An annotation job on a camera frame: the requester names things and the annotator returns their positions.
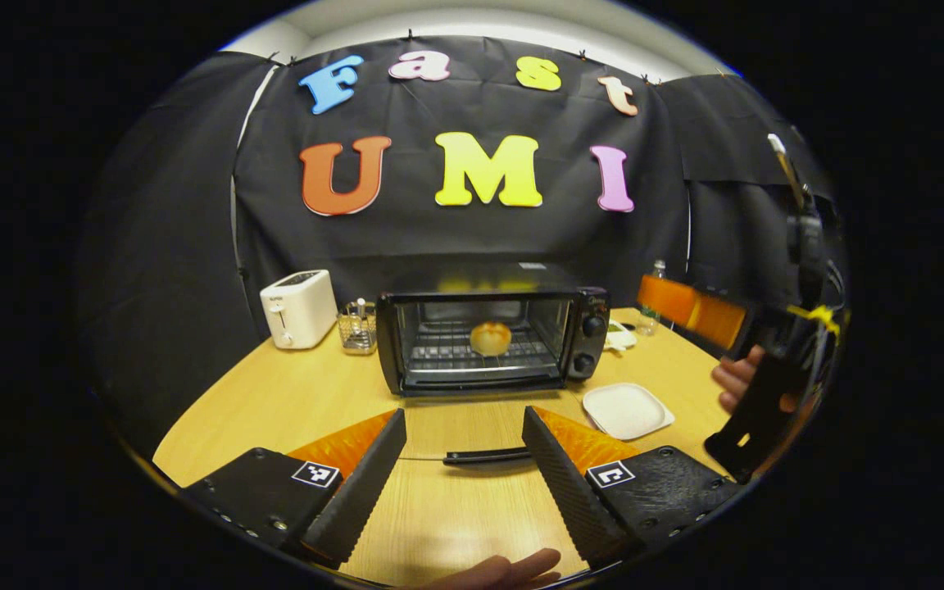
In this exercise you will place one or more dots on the white divided snack dish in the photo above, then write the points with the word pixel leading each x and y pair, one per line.
pixel 619 338

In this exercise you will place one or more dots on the white square plate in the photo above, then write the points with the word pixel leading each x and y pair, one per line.
pixel 626 410

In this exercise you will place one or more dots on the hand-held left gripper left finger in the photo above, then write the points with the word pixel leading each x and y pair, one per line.
pixel 357 492

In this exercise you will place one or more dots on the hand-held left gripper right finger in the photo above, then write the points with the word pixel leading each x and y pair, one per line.
pixel 566 492

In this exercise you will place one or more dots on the black backdrop cloth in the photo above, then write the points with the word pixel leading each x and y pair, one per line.
pixel 472 238

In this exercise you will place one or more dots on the round bread bun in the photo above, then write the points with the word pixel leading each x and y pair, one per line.
pixel 490 338

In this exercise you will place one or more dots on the black electric oven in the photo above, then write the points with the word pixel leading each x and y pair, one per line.
pixel 587 344

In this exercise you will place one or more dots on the clear plastic water bottle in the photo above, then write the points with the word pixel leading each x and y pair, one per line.
pixel 651 315

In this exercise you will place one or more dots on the white toaster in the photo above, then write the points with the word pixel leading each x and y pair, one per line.
pixel 298 307

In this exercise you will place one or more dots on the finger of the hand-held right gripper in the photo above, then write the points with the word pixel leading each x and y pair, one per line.
pixel 693 311

